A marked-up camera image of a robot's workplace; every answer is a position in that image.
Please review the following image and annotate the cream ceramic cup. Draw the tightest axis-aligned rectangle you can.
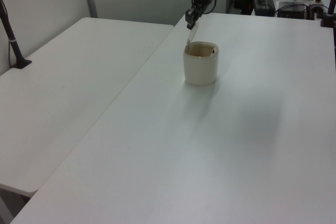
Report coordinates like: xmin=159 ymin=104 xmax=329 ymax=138
xmin=182 ymin=40 xmax=219 ymax=87

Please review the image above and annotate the black electronic device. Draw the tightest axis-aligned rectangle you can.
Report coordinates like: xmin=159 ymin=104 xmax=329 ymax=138
xmin=253 ymin=0 xmax=276 ymax=16

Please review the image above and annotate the black control box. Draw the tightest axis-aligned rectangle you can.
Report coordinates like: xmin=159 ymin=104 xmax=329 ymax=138
xmin=277 ymin=1 xmax=309 ymax=19

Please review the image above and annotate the white side table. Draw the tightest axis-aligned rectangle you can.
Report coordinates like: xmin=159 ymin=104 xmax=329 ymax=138
xmin=0 ymin=17 xmax=175 ymax=194

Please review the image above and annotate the black table clamp stand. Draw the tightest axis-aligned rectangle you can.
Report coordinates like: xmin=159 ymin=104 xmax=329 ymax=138
xmin=319 ymin=0 xmax=336 ymax=28

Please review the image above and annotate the black camera stand pole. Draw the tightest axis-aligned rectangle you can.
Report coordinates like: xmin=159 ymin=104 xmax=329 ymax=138
xmin=0 ymin=0 xmax=33 ymax=70

